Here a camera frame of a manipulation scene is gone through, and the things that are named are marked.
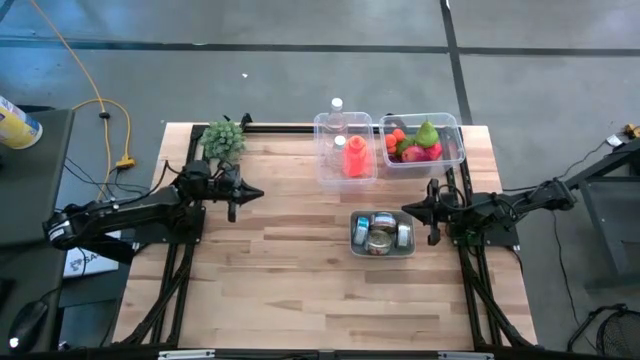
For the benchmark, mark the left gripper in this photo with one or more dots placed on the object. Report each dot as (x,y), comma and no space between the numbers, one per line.
(227,192)

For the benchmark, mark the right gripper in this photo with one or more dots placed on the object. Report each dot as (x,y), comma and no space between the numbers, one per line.
(436,210)

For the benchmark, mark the labelled tin can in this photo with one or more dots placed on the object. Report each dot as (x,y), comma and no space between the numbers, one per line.
(378,242)
(384,220)

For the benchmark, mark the dark red apple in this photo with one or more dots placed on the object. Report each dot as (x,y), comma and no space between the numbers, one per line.
(412,155)

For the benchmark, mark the yellowfin tuna can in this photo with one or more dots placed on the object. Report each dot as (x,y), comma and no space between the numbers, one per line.
(360,230)

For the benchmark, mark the grey tray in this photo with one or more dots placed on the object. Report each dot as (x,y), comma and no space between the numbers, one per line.
(357,250)

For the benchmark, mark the green pear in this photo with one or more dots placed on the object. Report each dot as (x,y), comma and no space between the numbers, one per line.
(426,135)

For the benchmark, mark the coral plastic sports bottle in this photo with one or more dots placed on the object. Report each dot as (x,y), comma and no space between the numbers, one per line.
(356,159)

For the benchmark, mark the clear plastic water bottle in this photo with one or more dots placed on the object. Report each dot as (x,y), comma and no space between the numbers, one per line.
(336,114)
(339,150)

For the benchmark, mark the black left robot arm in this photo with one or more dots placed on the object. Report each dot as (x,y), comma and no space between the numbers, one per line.
(125,212)

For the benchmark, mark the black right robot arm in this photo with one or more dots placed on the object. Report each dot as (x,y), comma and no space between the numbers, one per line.
(505,205)

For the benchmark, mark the green broccoli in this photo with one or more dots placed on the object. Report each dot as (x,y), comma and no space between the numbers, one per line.
(223,140)

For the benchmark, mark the clear plastic bin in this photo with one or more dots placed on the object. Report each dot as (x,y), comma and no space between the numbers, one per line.
(452,145)
(322,175)

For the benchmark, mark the white cardboard box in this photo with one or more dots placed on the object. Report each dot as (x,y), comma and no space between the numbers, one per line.
(95,262)

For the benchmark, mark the black metal stand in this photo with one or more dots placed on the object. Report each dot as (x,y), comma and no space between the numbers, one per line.
(600,200)

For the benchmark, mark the black desk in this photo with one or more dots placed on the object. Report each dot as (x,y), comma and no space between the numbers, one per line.
(35,175)

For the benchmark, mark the yellow canister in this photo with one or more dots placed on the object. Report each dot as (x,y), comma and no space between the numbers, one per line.
(17,127)

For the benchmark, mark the black computer mouse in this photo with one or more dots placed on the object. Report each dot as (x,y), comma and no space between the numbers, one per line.
(27,325)

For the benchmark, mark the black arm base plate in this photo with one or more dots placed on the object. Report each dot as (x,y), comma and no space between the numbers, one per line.
(190,232)
(505,235)

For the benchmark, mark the black table frame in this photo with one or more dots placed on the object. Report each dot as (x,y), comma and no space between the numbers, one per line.
(300,129)

